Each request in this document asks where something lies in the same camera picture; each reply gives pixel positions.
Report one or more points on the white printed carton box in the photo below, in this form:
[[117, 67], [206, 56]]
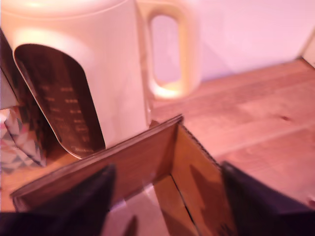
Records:
[[310, 51]]

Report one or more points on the cardboard dice tower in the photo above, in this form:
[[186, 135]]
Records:
[[147, 152]]

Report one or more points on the triangle pattern tissue box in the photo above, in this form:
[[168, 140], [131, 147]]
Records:
[[14, 147]]

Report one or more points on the cream electric kettle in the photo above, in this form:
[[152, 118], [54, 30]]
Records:
[[110, 61]]

